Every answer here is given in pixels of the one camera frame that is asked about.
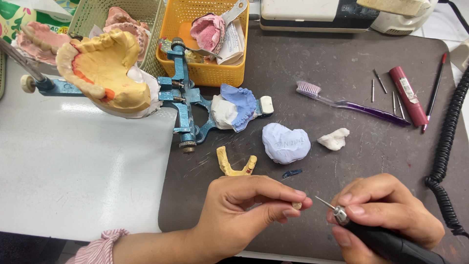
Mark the person's right hand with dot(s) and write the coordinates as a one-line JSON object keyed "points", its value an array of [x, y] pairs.
{"points": [[399, 205]]}

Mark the person's left hand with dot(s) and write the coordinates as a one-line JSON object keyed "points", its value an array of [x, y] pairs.
{"points": [[227, 216]]}

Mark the black dental handpiece with bur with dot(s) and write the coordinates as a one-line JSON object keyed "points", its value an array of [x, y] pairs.
{"points": [[384, 245]]}

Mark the small tooth crown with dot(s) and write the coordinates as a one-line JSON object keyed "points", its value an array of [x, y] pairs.
{"points": [[297, 205]]}

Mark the small yellow arch cast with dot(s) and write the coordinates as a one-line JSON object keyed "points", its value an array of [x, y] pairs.
{"points": [[227, 165]]}

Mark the dark grey work mat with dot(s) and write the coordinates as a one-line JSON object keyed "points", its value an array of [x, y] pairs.
{"points": [[348, 161]]}

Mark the small dark blue chip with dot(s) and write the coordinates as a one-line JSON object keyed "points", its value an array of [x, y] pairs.
{"points": [[292, 173]]}

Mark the white putty lump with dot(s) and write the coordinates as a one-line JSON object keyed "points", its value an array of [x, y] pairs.
{"points": [[333, 139]]}

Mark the light blue plaster cast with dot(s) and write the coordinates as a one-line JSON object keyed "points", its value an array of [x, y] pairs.
{"points": [[285, 143]]}

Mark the thin metal bur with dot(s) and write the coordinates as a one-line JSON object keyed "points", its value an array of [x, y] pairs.
{"points": [[401, 106], [380, 81], [373, 90], [394, 102]]}

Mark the purple clear toothbrush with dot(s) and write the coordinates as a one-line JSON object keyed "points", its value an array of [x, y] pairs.
{"points": [[351, 106]]}

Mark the dark red tube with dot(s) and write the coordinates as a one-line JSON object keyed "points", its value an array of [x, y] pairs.
{"points": [[408, 95]]}

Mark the blue dental cast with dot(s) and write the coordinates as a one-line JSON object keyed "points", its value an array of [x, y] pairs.
{"points": [[240, 104]]}

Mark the red and black pencil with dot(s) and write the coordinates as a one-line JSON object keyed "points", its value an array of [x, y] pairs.
{"points": [[434, 91]]}

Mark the blue metal dental articulator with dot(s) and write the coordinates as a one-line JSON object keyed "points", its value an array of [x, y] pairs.
{"points": [[183, 99]]}

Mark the pink striped sleeve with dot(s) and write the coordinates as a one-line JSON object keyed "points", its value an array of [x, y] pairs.
{"points": [[97, 249]]}

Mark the yellow plastic basket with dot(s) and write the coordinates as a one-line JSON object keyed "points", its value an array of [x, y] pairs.
{"points": [[205, 75]]}

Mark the white object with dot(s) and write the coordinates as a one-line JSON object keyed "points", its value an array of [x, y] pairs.
{"points": [[461, 55]]}

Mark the folded white papers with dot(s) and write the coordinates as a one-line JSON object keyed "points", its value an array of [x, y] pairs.
{"points": [[232, 44]]}

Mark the white rounded device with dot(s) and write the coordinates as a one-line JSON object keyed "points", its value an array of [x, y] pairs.
{"points": [[399, 25]]}

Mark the pink impression in metal tray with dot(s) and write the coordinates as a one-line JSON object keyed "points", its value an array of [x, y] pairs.
{"points": [[207, 33]]}

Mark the large yellow dental cast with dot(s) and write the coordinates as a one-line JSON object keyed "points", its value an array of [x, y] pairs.
{"points": [[110, 69]]}

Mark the beige block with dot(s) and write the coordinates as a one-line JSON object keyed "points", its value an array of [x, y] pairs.
{"points": [[395, 5]]}

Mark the pink dental model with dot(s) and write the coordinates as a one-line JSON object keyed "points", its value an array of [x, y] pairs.
{"points": [[137, 33], [119, 15]]}

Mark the white and black machine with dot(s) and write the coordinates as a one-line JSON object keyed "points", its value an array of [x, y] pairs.
{"points": [[311, 14]]}

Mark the green plastic basket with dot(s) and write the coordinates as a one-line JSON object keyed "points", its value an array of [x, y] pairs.
{"points": [[91, 14]]}

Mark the pink denture model with teeth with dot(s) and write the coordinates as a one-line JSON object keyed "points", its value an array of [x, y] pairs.
{"points": [[40, 42]]}

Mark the green printed tissue pack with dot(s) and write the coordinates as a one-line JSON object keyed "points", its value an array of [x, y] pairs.
{"points": [[22, 16]]}

